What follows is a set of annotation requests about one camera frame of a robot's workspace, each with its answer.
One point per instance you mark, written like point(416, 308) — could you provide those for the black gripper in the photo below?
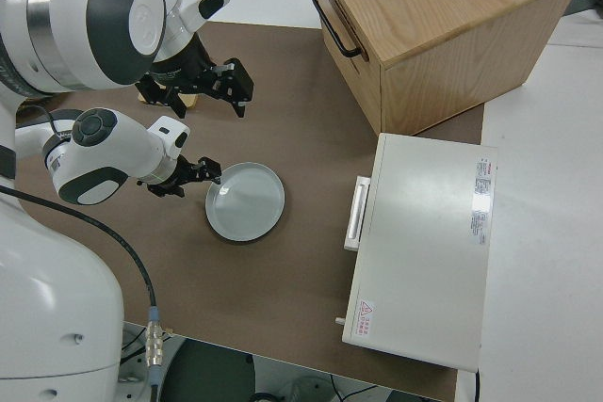
point(188, 70)
point(181, 171)

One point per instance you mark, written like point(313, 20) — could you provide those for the gray round plate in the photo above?
point(249, 204)

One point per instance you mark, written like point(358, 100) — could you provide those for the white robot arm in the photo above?
point(118, 148)
point(61, 20)

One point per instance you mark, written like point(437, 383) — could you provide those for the brown table mat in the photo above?
point(292, 138)

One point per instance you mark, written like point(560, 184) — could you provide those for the wooden mug rack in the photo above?
point(190, 101)

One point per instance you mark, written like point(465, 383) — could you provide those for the dark round stand base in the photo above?
point(212, 374)

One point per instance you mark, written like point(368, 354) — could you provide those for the white toaster oven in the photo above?
point(424, 251)

